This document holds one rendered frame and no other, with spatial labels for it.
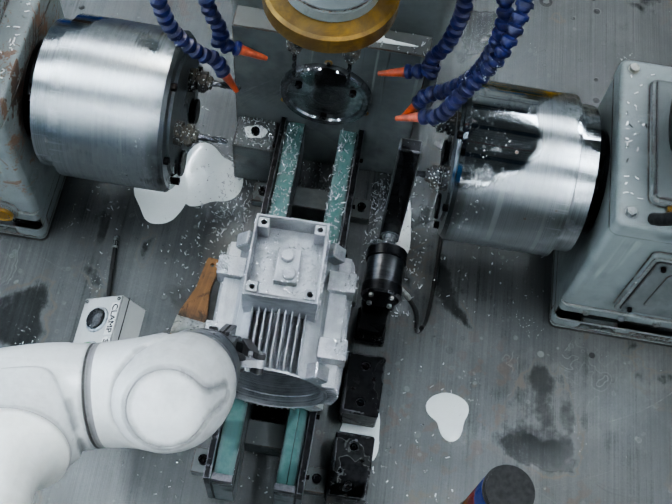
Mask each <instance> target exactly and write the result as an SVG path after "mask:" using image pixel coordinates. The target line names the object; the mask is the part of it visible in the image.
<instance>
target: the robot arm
mask: <svg viewBox="0 0 672 504"><path fill-rule="evenodd" d="M218 328H219V327H216V326H209V329H208V328H201V329H197V328H196V327H193V328H188V329H185V330H182V331H180V332H178V333H173V334H167V333H158V334H153V335H148V336H143V337H137V338H131V339H125V340H117V341H109V342H100V343H70V342H52V343H36V344H26V345H18V346H10V347H4V348H0V504H33V500H34V496H35V493H36V491H38V490H42V489H45V488H47V487H49V486H51V485H53V484H55V483H56V482H57V481H58V480H60V479H61V477H62V476H63V475H64V474H65V472H66V470H67V468H68V467H69V466H70V465H72V464H73V463H74V462H76V461H77V460H78V459H79V458H80V457H81V454H82V452H83V451H87V450H94V449H102V448H133V449H140V450H145V451H150V452H154V453H163V454H169V453H178V452H182V451H186V450H189V449H191V448H194V447H196V446H198V445H199V444H201V443H203V442H204V441H205V440H207V439H208V438H209V437H210V436H211V435H213V434H214V433H215V432H216V431H217V429H218V428H219V427H220V426H221V425H222V423H223V422H224V421H225V419H226V417H227V416H228V414H229V412H230V410H231V408H232V405H233V403H234V399H235V396H236V388H237V384H238V381H239V377H240V373H241V372H243V370H244V367H245V368H246V369H245V371H247V372H252V373H254V374H255V375H263V370H264V364H265V358H266V354H265V353H263V352H261V351H259V350H258V348H257V347H256V345H255V344H254V343H253V341H252V340H251V339H250V338H247V337H245V338H242V341H240V339H241V337H240V336H237V335H235V334H236V328H237V325H232V324H227V323H226V324H225V325H224V326H223V327H222V328H221V329H220V330H219V331H218Z"/></svg>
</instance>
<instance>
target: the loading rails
mask: <svg viewBox="0 0 672 504"><path fill-rule="evenodd" d="M289 122H290V121H288V124H289ZM293 123H295V125H294V126H293ZM288 124H287V117H281V121H280V126H279V130H278V135H277V139H276V144H273V148H274V153H273V158H272V162H271V167H270V171H269V176H268V181H267V183H262V182H255V184H254V189H253V193H252V198H251V205H254V206H260V207H262V208H261V212H260V213H261V214H268V213H269V215H274V214H276V215H274V216H281V217H288V218H292V217H295V218H301V219H307V220H313V221H319V222H323V221H324V223H331V222H332V225H335V226H337V227H338V228H334V227H335V226H330V230H329V233H330V231H331V233H330V234H329V240H331V241H332V242H331V241H330V242H331V243H330V244H332V243H333V241H335V242H334V243H338V241H339V240H340V241H339V243H338V245H340V246H341V247H343V248H345V247H346V241H347V235H348V229H349V223H350V222H355V223H361V224H368V223H369V219H370V212H371V206H372V201H370V200H364V199H358V198H354V194H355V188H356V182H357V176H358V170H359V164H360V163H363V159H361V152H362V146H363V140H364V133H365V130H360V129H359V132H358V138H357V133H356V132H352V133H351V132H350V131H344V130H343V131H344V132H342V130H340V134H339V140H338V145H337V147H339V146H340V145H339V144H341V143H342V146H343V145H344V144H345V145H344V146H343V148H341V147H342V146H341V147H339V148H340V150H341V149H342V150H343V151H342V152H340V150H339V149H337V151H336V156H335V162H334V165H336V166H335V168H336V169H335V170H336V171H334V170H333V172H332V174H335V175H332V178H331V183H330V189H329V191H323V190H317V189H311V188H306V187H300V186H298V184H299V179H300V174H301V169H302V164H303V155H304V139H305V124H302V123H296V122H290V124H289V125H288ZM290 125H291V127H290ZM297 125H298V127H299V125H300V126H301V128H298V129H297ZM290 128H291V132H290ZM293 128H294V129H293ZM303 128H304V129H303ZM292 129H293V130H292ZM296 129H297V130H298V131H297V130H296ZM294 131H295V132H294ZM288 132H289V133H288ZM296 132H297V133H296ZM346 132H347V135H346ZM285 133H287V134H286V135H285ZM290 133H291V134H290ZM343 133H344V134H343ZM354 133H355V134H354ZM294 134H295V135H296V136H295V135H294ZM348 134H349V135H348ZM287 135H288V136H289V137H288V136H287ZM342 135H343V137H344V138H346V139H347V140H348V142H347V140H346V139H345V140H346V143H345V140H344V139H343V137H342ZM300 136H301V137H300ZM345 136H347V137H345ZM348 136H353V137H348ZM290 137H291V139H294V140H292V143H291V141H290V140H291V139H290ZM287 138H288V142H286V141H287ZM340 138H341V139H343V140H341V139H340ZM348 138H349V139H351V141H353V142H352V143H351V141H350V142H349V139H348ZM355 139H356V141H357V144H356V142H355V141H354V140H355ZM283 141H284V144H283ZM300 141H302V142H300ZM354 142H355V143H354ZM287 143H289V144H287ZM295 143H296V145H297V147H296V146H295V145H293V144H295ZM350 143H351V144H350ZM353 143H354V144H353ZM290 144H291V145H290ZM289 145H290V146H292V150H291V149H289V148H290V146H289ZM288 146H289V147H288ZM283 147H284V149H282V148H283ZM286 147H288V148H286ZM295 147H296V149H294V148H295ZM344 148H345V150H349V149H350V150H349V151H347V152H348V153H347V152H345V150H344ZM355 148H356V149H355ZM285 149H288V150H287V151H288V152H290V151H291V152H290V153H288V152H286V153H285V154H286V155H287V156H286V155H285V154H284V153H283V152H284V150H285ZM338 150H339V152H338ZM285 151H286V150H285ZM280 152H281V153H282V154H281V153H280ZM292 152H293V153H292ZM297 153H299V154H298V155H296V156H295V157H296V158H295V157H294V155H295V154H297ZM354 154H355V155H354ZM283 155H284V156H283ZM342 155H343V157H342V160H341V161H340V158H341V156H342ZM339 156H340V157H339ZM352 157H354V158H352ZM286 158H287V160H285V159H286ZM289 158H291V159H290V160H289ZM351 158H352V160H351ZM336 159H337V160H338V161H336ZM344 159H345V160H344ZM282 160H284V161H283V163H284V165H285V164H288V165H285V166H283V164H282ZM291 160H292V164H293V166H292V164H291ZM293 160H296V161H293ZM342 161H345V162H342ZM337 162H338V163H337ZM296 163H297V164H296ZM337 164H338V165H337ZM290 165H291V167H290ZM295 165H297V167H296V166H295ZM352 165H353V166H352ZM286 166H287V167H286ZM347 166H349V167H351V166H352V167H351V169H350V168H349V167H347ZM285 168H286V169H285ZM294 168H296V169H295V170H293V169H294ZM346 168H349V169H346ZM284 169H285V171H284V172H286V173H283V172H281V171H283V170H284ZM340 170H341V172H342V173H341V172H340ZM349 170H350V171H349ZM290 171H293V172H294V174H293V172H290ZM348 171H349V172H350V173H348ZM280 172H281V173H282V174H278V173H280ZM288 172H290V175H286V174H288ZM338 172H339V173H338ZM277 174H278V175H277ZM338 174H339V176H338ZM344 174H345V178H344ZM348 176H350V177H351V178H349V177H348ZM341 179H342V180H341ZM281 180H282V181H281ZM284 180H286V181H285V182H283V181H284ZM291 180H292V182H290V181H291ZM347 180H348V181H347ZM349 181H350V182H349ZM339 182H340V184H339ZM289 183H291V184H289ZM337 184H338V185H337ZM275 185H276V186H279V187H276V186H275ZM334 185H335V186H336V187H337V188H338V189H337V188H336V187H335V186H334ZM280 186H281V188H282V190H281V188H280ZM331 186H332V187H331ZM343 186H344V190H347V191H344V190H343V188H341V187H343ZM348 186H349V187H348ZM275 187H276V189H275ZM289 187H291V193H289V191H288V190H289ZM346 187H347V188H346ZM278 188H279V189H280V190H278ZM285 188H286V190H285V191H283V189H285ZM331 189H332V192H333V195H334V196H335V197H337V196H338V194H340V193H341V194H342V196H341V194H340V195H339V197H338V198H337V199H336V200H335V198H334V197H333V195H332V197H333V198H332V197H331V194H332V193H331V194H330V192H331ZM342 190H343V191H342ZM335 191H336V193H337V194H336V193H335ZM273 192H275V193H273ZM328 193H329V194H328ZM277 194H278V196H280V197H276V195H277ZM283 194H284V195H283ZM286 194H288V195H289V196H288V197H287V195H286ZM272 195H274V196H272ZM327 195H329V196H330V197H331V198H330V197H328V196H327ZM340 196H341V197H340ZM271 198H272V201H274V199H275V200H276V201H274V203H275V204H274V203H273V202H272V201H271ZM284 198H285V200H284ZM331 199H332V200H331ZM283 202H284V203H283ZM326 202H327V203H328V210H326V209H327V208H326V207H327V206H326ZM341 202H346V203H342V204H341ZM290 203H291V204H290ZM287 204H290V205H287ZM338 204H340V205H338ZM330 205H331V206H333V207H331V206H330ZM269 206H272V207H269ZM275 206H276V208H275ZM284 206H285V208H284ZM338 207H339V208H338ZM343 207H345V211H344V208H343ZM277 208H278V209H277ZM283 208H284V209H283ZM340 208H341V209H343V210H341V209H340ZM276 209H277V210H278V211H277V210H276ZM279 209H280V210H279ZM281 209H282V210H281ZM330 209H331V210H332V211H331V210H330ZM333 209H334V212H333ZM335 209H336V210H335ZM268 210H270V211H271V213H270V212H268ZM275 210H276V211H275ZM286 210H288V212H287V211H286ZM329 210H330V216H331V217H329V215H328V214H329ZM273 211H275V212H273ZM281 211H282V212H281ZM284 211H286V212H287V213H286V214H285V213H284ZM343 211H344V213H342V212H343ZM273 213H274V214H273ZM277 213H278V214H279V215H277ZM327 213H328V214H327ZM326 214H327V215H328V216H327V215H326ZM341 214H343V215H341ZM335 217H336V219H337V221H339V222H335V221H336V220H335V221H334V219H335ZM325 220H327V221H325ZM335 229H337V230H335ZM339 231H340V232H339ZM333 234H334V235H335V236H333ZM330 236H332V237H330ZM334 239H335V240H334ZM336 239H337V241H336ZM253 407H254V403H252V405H251V404H250V402H246V403H244V401H243V400H240V399H237V398H236V399H234V403H233V405H232V408H231V410H230V412H229V414H228V416H227V417H226V419H225V421H224V422H223V423H222V425H221V426H220V427H219V428H218V429H217V431H216V432H215V433H214V434H213V435H212V436H211V441H210V445H209V448H203V447H195V450H194V455H193V459H192V464H191V468H190V472H191V474H193V475H199V476H203V481H204V485H205V488H206V492H207V496H208V498H214V495H215V499H220V500H226V501H232V502H234V501H235V496H236V491H237V486H238V481H239V476H240V471H241V466H242V461H243V456H244V451H245V450H246V451H251V452H257V453H262V454H268V455H274V456H280V460H279V465H278V471H277V476H276V482H275V485H274V503H273V504H294V502H295V504H302V499H303V494H304V493H305V494H310V495H316V496H322V497H324V496H325V493H326V487H327V481H328V475H329V469H326V468H320V467H314V466H308V464H309V458H310V452H311V447H312V441H313V435H314V429H315V423H316V419H317V420H319V418H320V415H319V414H317V411H315V412H310V411H307V410H305V409H303V408H295V410H293V408H289V411H288V417H287V422H286V425H284V424H278V423H272V422H267V421H261V420H255V419H251V417H252V412H253ZM295 496H296V497H295Z"/></svg>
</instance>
